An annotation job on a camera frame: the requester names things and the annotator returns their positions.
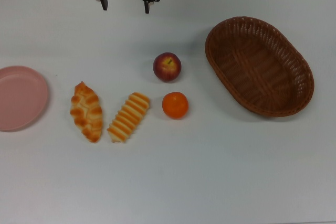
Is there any braided toy bread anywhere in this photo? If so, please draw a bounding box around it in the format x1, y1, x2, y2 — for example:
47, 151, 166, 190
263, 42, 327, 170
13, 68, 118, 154
69, 81, 103, 144

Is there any pink plate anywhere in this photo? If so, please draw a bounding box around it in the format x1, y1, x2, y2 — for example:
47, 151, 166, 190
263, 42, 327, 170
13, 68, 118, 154
0, 66, 49, 132

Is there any striped toy bread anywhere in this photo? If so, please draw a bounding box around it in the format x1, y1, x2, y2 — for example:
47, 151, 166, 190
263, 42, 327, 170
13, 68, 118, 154
106, 92, 151, 143

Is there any red toy apple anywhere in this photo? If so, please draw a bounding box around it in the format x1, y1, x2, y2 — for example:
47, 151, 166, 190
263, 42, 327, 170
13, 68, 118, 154
153, 52, 182, 82

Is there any brown woven basket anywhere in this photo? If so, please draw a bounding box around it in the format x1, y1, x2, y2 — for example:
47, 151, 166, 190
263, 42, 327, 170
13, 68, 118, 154
204, 16, 315, 118

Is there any toy orange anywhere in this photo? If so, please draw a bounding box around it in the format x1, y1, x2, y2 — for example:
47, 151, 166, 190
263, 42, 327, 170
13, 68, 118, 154
162, 91, 189, 120

